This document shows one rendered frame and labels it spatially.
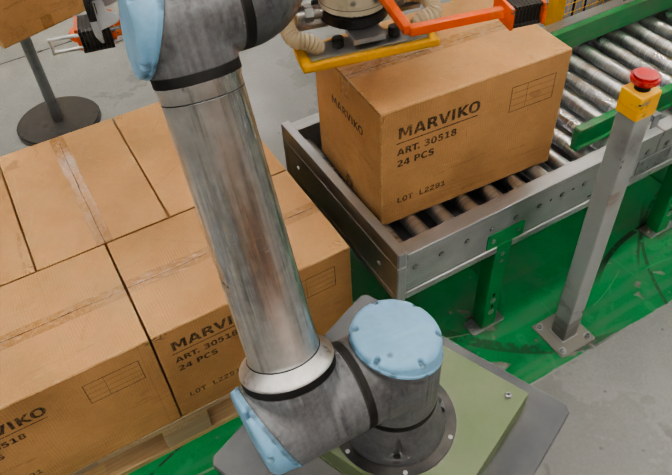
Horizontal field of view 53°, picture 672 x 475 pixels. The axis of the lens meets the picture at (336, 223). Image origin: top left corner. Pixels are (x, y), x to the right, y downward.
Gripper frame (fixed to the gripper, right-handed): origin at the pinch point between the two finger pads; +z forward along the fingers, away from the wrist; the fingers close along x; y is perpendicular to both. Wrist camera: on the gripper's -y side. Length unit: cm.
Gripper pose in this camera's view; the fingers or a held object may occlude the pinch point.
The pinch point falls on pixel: (98, 29)
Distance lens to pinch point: 165.4
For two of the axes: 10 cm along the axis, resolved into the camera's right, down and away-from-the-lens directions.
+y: 9.6, -2.2, 1.5
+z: 0.5, 7.0, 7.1
